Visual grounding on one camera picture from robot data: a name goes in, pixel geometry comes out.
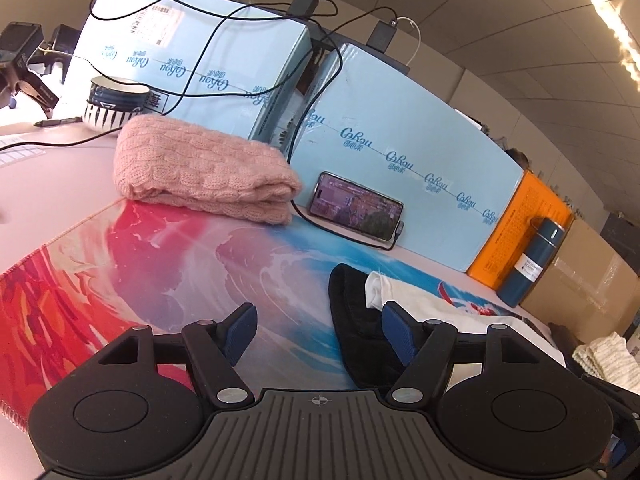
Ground black knitted cloth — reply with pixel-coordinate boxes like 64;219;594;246
327;263;427;391

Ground smartphone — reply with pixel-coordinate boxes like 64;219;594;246
307;171;405;242

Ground large light blue box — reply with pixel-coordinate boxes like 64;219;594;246
70;0;314;171

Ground brown cardboard box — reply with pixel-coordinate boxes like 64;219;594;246
520;217;640;346

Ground dark blue bowl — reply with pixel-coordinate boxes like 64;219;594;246
89;76;151;110

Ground white keyboard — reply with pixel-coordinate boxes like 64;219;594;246
0;144;47;167

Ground pink knitted sweater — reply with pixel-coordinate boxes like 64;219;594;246
113;115;304;226

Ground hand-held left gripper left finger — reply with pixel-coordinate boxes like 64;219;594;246
92;302;259;409

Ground orange box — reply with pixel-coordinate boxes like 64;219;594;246
466;170;575;291

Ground white cable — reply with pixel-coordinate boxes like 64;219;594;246
394;16;422;69

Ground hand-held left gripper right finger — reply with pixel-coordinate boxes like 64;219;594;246
381;301;544;406

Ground white garment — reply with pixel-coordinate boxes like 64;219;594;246
364;271;567;363

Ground long black cable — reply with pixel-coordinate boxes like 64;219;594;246
0;0;339;150

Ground dark blue vacuum bottle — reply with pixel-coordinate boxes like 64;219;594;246
496;217;567;309

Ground printed desk mat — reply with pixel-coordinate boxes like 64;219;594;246
0;197;566;433

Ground white black striped bowl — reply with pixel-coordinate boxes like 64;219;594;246
82;99;147;132

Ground dark brown cloth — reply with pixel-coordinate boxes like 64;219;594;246
547;322;587;377

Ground black device on stand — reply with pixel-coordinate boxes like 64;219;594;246
0;21;83;111

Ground cream knitted sweater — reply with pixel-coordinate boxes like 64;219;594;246
572;332;629;381

